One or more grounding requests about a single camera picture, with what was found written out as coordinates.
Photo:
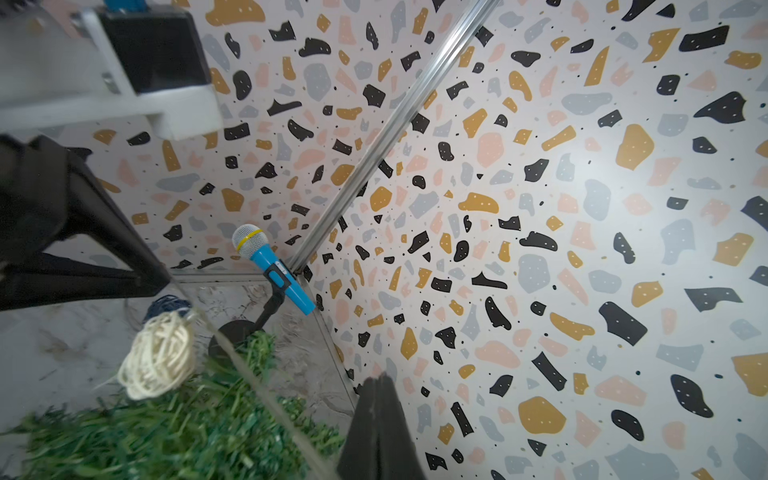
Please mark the blue toy microphone on stand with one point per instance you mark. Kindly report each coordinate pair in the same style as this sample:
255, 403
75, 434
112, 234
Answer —
252, 244

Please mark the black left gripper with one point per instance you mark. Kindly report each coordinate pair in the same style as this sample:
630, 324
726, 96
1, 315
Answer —
42, 203

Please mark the green left christmas tree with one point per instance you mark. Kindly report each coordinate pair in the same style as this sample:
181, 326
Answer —
213, 426

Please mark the metal left corner post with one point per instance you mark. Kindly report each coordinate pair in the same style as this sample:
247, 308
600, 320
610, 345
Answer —
440, 64

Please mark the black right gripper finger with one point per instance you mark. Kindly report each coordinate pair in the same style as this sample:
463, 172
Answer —
378, 445

